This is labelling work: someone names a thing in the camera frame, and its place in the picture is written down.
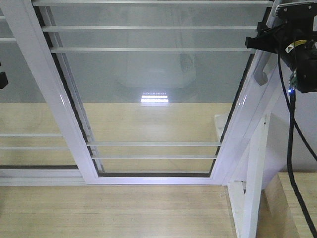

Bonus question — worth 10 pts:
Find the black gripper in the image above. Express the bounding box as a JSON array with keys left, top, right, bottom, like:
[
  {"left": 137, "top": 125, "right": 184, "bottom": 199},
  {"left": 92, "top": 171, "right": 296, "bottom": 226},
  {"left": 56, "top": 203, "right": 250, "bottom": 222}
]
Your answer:
[{"left": 245, "top": 17, "right": 317, "bottom": 94}]

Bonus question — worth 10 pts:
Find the grey door pull handle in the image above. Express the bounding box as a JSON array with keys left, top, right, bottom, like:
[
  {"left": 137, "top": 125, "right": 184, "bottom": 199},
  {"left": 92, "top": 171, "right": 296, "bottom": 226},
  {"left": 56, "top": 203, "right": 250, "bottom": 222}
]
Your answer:
[{"left": 254, "top": 0, "right": 283, "bottom": 87}]

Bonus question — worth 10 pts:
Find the white sliding glass door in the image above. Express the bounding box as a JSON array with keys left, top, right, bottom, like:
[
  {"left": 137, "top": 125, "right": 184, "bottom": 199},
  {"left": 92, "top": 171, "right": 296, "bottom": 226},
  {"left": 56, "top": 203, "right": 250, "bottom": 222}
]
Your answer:
[{"left": 0, "top": 0, "right": 273, "bottom": 185}]

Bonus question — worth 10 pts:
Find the green circuit board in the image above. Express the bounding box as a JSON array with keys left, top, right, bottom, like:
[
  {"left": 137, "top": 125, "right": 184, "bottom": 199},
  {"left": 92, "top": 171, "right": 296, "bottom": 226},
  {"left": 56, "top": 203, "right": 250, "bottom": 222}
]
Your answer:
[{"left": 288, "top": 70, "right": 298, "bottom": 95}]

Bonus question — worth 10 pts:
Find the white wooden support brace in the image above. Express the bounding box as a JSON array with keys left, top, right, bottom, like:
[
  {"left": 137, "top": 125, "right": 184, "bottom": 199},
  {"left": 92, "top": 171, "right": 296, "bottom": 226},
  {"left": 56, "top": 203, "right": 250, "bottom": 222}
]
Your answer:
[{"left": 226, "top": 115, "right": 270, "bottom": 238}]

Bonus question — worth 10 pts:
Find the light wooden side table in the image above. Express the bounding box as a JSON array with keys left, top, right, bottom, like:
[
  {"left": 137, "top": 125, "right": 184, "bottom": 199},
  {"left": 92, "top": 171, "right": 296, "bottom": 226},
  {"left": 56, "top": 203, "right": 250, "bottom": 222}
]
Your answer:
[{"left": 257, "top": 172, "right": 317, "bottom": 238}]

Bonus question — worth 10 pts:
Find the white fixed glass panel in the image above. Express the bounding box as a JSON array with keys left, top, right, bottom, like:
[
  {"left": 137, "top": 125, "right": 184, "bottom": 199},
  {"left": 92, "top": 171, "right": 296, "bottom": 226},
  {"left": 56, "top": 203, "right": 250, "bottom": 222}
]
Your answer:
[{"left": 0, "top": 15, "right": 83, "bottom": 185}]

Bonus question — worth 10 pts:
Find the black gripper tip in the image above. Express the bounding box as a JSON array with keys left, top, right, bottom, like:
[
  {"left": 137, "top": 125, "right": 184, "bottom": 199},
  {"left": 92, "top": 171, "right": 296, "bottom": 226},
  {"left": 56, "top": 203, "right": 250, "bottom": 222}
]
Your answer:
[{"left": 0, "top": 71, "right": 8, "bottom": 89}]

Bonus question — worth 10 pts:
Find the white door frame post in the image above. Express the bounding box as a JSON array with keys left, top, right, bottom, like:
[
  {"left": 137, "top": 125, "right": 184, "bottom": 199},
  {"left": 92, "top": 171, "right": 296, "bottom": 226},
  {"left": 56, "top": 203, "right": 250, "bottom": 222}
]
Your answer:
[{"left": 212, "top": 51, "right": 283, "bottom": 185}]

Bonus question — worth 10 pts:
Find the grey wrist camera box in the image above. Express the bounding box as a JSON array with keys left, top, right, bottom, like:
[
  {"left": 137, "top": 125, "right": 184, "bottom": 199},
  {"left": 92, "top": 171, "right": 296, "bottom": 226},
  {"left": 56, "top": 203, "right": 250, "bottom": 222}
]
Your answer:
[{"left": 274, "top": 1, "right": 317, "bottom": 19}]

